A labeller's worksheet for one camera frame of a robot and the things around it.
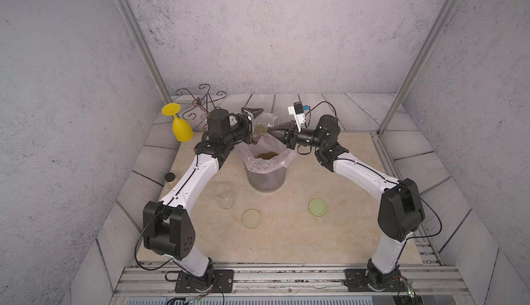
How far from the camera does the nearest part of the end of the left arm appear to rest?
61 centimetres

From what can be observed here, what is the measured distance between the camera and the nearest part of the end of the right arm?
62 cm

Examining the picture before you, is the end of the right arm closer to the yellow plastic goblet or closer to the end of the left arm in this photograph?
the end of the left arm
